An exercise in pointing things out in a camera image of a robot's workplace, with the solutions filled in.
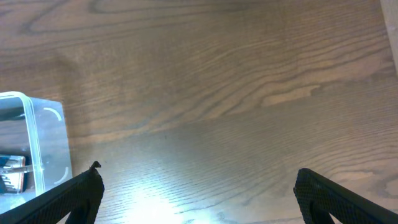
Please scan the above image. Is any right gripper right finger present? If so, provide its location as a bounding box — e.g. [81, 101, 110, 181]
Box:
[293, 168, 397, 224]

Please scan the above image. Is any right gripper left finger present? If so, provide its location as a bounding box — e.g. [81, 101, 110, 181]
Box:
[1, 161, 104, 224]

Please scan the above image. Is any black yellow screwdriver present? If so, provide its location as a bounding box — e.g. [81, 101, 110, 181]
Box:
[0, 114, 25, 121]

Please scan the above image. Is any clear plastic container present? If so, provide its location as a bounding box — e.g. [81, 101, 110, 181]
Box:
[1, 91, 73, 213]

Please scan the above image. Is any blue precision screwdriver set case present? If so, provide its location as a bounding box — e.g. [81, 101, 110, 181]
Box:
[0, 154, 27, 195]

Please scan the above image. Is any silver ring wrench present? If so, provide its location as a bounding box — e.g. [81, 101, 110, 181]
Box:
[0, 165, 34, 175]

